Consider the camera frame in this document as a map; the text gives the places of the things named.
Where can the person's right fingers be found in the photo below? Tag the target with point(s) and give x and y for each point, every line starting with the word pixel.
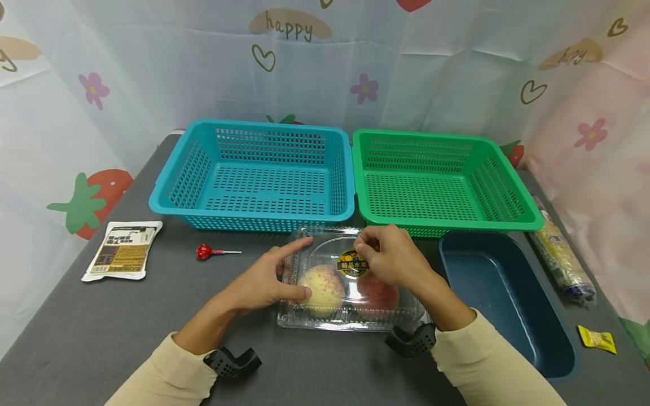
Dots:
pixel 366 248

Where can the yellow candy packet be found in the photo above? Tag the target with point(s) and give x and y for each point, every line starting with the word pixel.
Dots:
pixel 597 339

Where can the dark blue plastic tub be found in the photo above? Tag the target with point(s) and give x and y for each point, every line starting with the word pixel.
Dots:
pixel 508 299

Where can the clear wrapped snack roll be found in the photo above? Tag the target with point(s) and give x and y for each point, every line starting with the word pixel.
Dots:
pixel 561 256

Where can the person's right forearm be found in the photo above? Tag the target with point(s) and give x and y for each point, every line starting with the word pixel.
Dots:
pixel 482 349

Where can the black wrist band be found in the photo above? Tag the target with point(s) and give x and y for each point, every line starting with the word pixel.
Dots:
pixel 412 340
pixel 231 361

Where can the person's left hand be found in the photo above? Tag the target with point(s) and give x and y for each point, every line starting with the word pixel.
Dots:
pixel 259 282

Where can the person's left index finger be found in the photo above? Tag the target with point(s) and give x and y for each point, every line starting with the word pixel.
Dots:
pixel 292 248

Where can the person's right hand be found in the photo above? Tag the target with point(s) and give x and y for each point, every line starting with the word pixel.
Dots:
pixel 396 260

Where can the blue plastic basket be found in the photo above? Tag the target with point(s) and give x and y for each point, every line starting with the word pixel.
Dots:
pixel 254 180

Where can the person's left forearm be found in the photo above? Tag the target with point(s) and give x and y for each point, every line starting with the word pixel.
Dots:
pixel 177 355

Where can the yellow peach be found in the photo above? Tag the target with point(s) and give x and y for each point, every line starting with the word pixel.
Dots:
pixel 325 290

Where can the red peach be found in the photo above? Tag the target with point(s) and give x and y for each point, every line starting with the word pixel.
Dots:
pixel 377 296

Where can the red lollipop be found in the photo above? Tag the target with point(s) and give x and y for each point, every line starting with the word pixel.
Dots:
pixel 204 251

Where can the green plastic basket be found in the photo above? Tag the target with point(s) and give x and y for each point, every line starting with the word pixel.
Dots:
pixel 436 186

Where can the person's left thumb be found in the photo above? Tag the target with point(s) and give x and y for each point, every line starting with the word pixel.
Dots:
pixel 294 293

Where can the white and brown sachet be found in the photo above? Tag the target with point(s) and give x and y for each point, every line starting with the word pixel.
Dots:
pixel 123 250

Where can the clear plastic fruit box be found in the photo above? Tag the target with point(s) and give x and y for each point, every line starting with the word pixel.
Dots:
pixel 345 316

